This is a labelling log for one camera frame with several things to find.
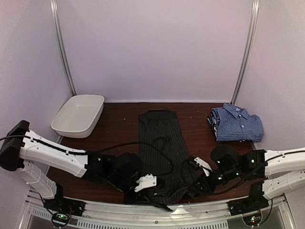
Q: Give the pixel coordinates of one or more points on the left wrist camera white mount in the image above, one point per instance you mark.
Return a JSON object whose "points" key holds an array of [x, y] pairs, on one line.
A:
{"points": [[147, 181]]}

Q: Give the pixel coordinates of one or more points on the blue checked shirt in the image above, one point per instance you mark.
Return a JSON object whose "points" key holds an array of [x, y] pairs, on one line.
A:
{"points": [[233, 123]]}

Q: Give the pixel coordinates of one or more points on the right aluminium frame post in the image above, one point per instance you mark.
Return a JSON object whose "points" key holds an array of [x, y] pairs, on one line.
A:
{"points": [[247, 50]]}

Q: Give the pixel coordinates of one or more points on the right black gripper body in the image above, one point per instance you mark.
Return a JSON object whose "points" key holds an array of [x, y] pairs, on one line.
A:
{"points": [[209, 188]]}

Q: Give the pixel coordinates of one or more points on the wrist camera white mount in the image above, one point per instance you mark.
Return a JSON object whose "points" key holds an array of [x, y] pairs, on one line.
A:
{"points": [[147, 181], [197, 163]]}

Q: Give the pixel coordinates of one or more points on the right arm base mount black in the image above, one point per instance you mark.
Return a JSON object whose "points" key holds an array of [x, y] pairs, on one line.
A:
{"points": [[246, 205]]}

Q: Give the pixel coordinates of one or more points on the left aluminium frame post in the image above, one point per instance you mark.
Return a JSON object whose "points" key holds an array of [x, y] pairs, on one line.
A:
{"points": [[60, 42]]}

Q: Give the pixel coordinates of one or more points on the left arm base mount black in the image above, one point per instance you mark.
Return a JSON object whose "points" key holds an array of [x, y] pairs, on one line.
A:
{"points": [[69, 206]]}

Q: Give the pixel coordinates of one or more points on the left circuit board with leds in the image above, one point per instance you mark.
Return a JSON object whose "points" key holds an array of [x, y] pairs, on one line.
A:
{"points": [[60, 219]]}

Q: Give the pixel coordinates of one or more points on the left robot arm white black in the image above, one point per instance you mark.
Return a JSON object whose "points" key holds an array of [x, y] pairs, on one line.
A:
{"points": [[22, 147]]}

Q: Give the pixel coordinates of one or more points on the white plastic basin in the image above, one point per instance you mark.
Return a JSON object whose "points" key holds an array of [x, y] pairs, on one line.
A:
{"points": [[79, 116]]}

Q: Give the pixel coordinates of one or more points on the front aluminium rail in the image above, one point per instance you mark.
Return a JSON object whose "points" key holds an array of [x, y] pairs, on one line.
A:
{"points": [[208, 215]]}

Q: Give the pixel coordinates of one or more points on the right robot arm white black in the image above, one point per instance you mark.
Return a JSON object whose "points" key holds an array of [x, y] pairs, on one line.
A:
{"points": [[234, 169]]}

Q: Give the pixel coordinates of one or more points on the circuit board with leds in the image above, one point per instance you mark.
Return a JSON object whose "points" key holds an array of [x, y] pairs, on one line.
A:
{"points": [[60, 219], [252, 220]]}

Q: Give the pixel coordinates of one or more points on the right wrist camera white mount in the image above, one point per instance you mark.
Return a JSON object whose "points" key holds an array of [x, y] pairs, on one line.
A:
{"points": [[197, 163]]}

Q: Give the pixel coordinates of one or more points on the right circuit board with leds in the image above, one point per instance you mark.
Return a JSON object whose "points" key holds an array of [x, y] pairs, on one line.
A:
{"points": [[252, 220]]}

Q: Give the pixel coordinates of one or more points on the aluminium frame post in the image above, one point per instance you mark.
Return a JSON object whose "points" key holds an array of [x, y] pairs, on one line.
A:
{"points": [[60, 42], [247, 50]]}

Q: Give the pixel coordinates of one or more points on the black pinstriped long sleeve shirt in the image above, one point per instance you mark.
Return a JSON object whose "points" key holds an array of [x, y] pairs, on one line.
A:
{"points": [[163, 151]]}

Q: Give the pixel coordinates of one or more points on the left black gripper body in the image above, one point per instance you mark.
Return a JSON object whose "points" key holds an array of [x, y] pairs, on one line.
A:
{"points": [[139, 197]]}

